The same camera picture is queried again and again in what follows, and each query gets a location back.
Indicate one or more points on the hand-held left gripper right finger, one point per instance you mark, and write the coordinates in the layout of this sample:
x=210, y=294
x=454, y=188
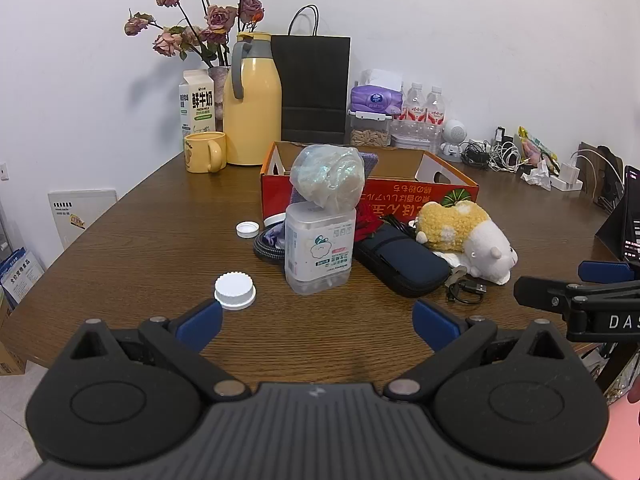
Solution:
x=435, y=325

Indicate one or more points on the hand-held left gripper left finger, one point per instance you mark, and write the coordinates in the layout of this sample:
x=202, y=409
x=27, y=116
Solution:
x=200, y=322

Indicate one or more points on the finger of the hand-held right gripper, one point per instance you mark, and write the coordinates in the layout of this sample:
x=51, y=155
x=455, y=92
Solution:
x=607, y=271
x=542, y=292

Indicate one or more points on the white ribbed lid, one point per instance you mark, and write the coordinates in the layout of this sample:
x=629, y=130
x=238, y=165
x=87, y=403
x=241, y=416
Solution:
x=235, y=290

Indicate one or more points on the white paper tissue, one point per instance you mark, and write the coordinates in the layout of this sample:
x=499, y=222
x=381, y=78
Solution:
x=452, y=259

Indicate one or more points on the navy pouch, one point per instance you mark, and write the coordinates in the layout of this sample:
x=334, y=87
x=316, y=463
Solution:
x=400, y=260

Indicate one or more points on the yellow white plush toy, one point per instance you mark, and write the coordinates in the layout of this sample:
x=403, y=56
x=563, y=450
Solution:
x=465, y=230

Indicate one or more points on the red rose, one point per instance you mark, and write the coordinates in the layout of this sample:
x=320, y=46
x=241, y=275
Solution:
x=367, y=222

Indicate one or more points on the orange cardboard box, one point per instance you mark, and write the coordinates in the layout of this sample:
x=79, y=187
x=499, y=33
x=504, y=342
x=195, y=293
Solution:
x=400, y=192

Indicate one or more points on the clear plastic jar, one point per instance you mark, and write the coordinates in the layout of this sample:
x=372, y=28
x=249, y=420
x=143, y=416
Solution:
x=320, y=250

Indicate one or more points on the iridescent plastic bag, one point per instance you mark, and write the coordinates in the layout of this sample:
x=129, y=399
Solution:
x=325, y=175

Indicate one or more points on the white charger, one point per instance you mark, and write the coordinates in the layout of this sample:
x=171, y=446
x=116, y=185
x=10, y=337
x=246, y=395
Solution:
x=567, y=175

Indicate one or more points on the small white bottle cap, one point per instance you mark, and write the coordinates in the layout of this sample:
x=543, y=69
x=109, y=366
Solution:
x=247, y=229

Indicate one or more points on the lavender cloth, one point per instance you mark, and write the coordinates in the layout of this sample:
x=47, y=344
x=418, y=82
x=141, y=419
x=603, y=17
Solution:
x=276, y=240

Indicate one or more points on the crumpled white tissue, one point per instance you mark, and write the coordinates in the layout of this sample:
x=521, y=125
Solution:
x=537, y=177

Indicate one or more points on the pink cloth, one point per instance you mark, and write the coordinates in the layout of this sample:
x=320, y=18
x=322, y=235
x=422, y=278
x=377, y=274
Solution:
x=622, y=440

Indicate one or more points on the white round lid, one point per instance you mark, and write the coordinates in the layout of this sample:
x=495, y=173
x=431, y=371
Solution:
x=274, y=220

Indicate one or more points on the yellow snack packet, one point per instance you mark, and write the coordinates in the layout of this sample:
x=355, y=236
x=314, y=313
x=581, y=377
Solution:
x=537, y=150

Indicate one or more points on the yellow mug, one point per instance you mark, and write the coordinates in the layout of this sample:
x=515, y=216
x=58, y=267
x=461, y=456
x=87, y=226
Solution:
x=202, y=152

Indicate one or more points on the purple cloth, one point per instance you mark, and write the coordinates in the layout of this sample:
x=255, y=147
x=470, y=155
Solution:
x=370, y=162

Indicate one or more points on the white robot figure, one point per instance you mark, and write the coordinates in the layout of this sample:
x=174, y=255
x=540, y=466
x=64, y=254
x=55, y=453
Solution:
x=455, y=132

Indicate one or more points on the blue printed boxes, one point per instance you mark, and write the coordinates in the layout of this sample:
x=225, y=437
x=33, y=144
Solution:
x=20, y=275

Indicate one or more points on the brown cardboard carton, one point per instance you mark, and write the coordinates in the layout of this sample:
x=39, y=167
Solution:
x=10, y=360

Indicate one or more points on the clear food container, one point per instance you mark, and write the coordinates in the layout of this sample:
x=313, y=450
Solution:
x=369, y=136

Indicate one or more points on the clear water bottle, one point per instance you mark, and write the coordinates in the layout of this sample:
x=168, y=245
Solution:
x=414, y=107
x=435, y=110

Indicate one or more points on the white milk carton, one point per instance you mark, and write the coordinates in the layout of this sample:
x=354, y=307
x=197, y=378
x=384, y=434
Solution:
x=197, y=105

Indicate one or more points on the yellow thermos jug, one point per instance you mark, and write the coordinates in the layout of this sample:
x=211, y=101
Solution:
x=252, y=110

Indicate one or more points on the purple tissue pack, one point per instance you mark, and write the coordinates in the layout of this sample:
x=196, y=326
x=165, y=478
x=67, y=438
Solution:
x=375, y=100

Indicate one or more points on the pink speckled vase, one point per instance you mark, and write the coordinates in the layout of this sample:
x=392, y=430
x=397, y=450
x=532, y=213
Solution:
x=219, y=90

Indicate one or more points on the black paper bag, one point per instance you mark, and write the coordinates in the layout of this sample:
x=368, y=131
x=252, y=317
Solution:
x=310, y=85

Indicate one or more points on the dried pink rose bouquet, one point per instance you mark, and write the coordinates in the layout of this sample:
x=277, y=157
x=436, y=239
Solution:
x=218, y=17

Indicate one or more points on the white wall socket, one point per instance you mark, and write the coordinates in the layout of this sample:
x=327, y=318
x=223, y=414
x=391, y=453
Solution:
x=4, y=171

